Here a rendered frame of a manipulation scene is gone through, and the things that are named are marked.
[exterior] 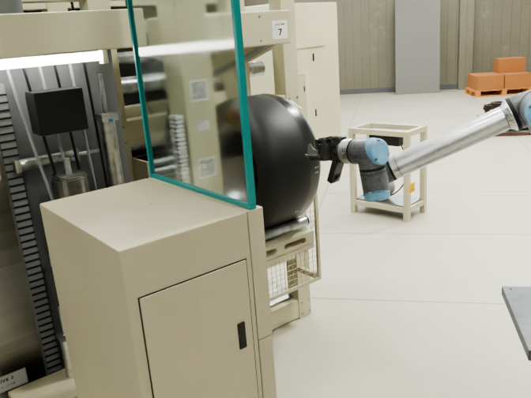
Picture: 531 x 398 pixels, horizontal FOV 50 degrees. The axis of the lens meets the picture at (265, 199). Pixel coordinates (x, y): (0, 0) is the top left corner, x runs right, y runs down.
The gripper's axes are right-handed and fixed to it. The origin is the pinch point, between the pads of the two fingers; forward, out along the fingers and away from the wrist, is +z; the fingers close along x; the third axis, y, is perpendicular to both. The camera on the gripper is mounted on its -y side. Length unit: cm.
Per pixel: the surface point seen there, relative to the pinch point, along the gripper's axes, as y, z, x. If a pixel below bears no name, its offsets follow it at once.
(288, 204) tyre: -17.4, 6.5, 8.2
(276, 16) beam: 58, 40, -28
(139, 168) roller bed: 2, 68, 39
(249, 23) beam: 57, 40, -12
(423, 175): -69, 152, -265
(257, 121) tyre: 16.3, 10.3, 13.9
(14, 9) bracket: 66, 40, 85
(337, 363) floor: -118, 42, -38
